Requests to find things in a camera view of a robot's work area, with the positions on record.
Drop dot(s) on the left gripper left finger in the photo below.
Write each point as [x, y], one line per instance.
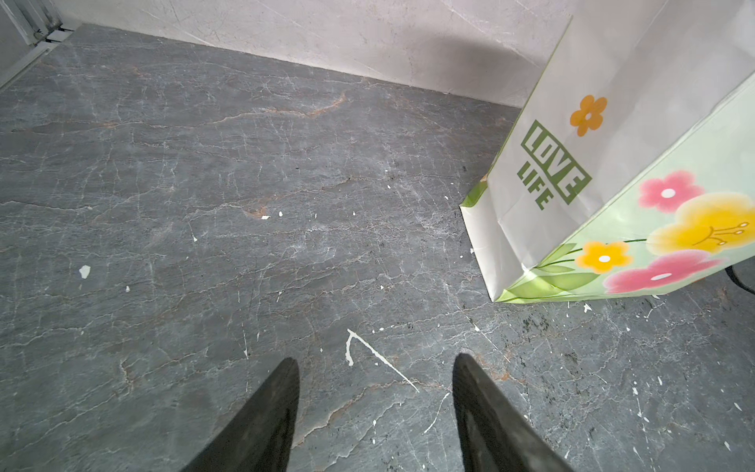
[260, 436]

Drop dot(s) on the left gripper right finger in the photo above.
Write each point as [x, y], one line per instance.
[493, 436]

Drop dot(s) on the floral paper bag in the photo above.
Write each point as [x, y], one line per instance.
[630, 169]

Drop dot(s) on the aluminium frame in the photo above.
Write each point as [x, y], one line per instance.
[29, 30]

